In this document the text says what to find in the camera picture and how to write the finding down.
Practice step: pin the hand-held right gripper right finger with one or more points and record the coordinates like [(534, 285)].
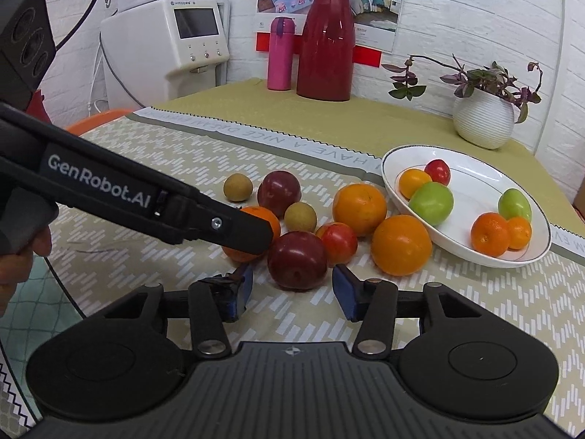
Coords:
[(345, 292)]

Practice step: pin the potted purple plant white pot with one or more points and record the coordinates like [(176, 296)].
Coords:
[(482, 119)]

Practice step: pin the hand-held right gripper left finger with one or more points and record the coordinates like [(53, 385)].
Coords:
[(242, 292)]

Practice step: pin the green jujube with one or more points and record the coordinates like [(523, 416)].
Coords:
[(515, 205), (431, 202)]

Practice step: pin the red nectarine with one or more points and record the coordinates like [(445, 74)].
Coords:
[(438, 171)]

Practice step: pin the small yellow orange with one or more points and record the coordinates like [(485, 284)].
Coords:
[(413, 184), (521, 233)]

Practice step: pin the white water dispenser with screen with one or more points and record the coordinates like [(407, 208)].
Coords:
[(137, 55)]

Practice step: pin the person's left hand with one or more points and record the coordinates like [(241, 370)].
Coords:
[(13, 279)]

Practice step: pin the dark red plum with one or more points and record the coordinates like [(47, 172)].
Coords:
[(279, 193), (297, 259)]

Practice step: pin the red tomato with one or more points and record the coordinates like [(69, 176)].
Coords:
[(338, 242)]

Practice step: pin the white wall pipe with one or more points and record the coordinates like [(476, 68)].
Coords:
[(562, 9)]

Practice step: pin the orange plastic chair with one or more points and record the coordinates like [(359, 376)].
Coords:
[(98, 121)]

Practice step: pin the white plate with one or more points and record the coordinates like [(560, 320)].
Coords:
[(470, 192)]

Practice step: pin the patterned green tablecloth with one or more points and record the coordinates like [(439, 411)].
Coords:
[(457, 302)]

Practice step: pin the pink bottle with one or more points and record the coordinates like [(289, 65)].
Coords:
[(279, 59)]

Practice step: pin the brown longan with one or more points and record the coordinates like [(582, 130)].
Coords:
[(300, 216), (237, 187)]

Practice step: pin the tangerine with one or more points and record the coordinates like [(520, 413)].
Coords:
[(490, 234), (267, 217)]

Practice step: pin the large orange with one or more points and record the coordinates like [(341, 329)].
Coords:
[(401, 244), (359, 209)]

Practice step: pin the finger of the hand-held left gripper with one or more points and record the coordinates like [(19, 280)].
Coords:
[(228, 228)]

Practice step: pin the red thermos jug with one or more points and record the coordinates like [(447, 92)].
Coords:
[(324, 45)]

